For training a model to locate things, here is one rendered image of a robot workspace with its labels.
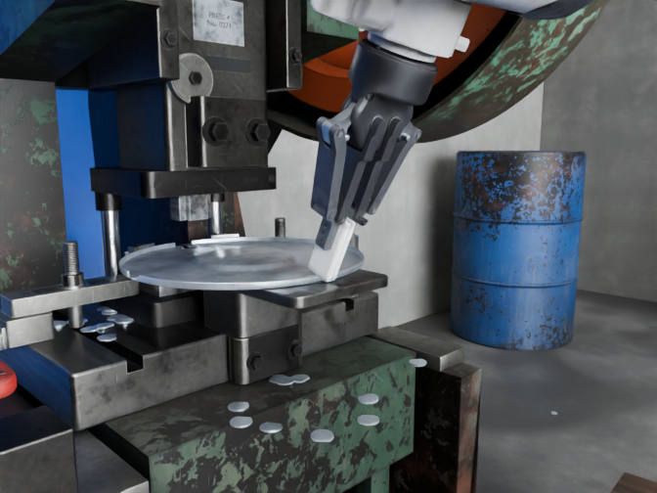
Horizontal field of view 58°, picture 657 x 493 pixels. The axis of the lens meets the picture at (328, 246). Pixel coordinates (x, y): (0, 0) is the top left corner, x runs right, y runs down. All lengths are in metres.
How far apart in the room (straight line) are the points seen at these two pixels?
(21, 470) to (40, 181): 0.50
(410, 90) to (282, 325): 0.33
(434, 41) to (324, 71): 0.61
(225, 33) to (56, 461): 0.50
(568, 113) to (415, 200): 1.39
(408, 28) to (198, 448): 0.42
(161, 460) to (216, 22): 0.49
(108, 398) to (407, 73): 0.42
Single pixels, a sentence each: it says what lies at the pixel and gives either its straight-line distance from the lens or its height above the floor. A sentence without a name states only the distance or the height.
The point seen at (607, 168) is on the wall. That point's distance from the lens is 3.99.
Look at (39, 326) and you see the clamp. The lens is 0.74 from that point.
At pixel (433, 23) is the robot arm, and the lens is 0.51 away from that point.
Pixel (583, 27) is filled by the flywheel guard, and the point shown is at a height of 1.08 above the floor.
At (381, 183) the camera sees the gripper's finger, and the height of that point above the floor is 0.88.
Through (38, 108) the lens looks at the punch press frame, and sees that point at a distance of 0.93.
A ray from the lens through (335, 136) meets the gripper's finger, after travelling 0.52.
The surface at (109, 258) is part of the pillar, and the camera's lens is 0.85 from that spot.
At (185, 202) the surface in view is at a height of 0.84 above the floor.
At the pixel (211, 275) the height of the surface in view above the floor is 0.78.
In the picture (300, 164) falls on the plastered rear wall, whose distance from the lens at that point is 2.49.
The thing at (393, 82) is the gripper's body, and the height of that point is 0.97.
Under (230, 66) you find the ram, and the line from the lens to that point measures 0.77.
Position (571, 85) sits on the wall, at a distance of 4.10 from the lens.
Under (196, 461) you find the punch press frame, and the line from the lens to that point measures 0.62.
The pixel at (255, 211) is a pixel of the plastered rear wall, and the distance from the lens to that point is 2.35.
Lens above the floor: 0.92
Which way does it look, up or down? 10 degrees down
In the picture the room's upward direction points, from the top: straight up
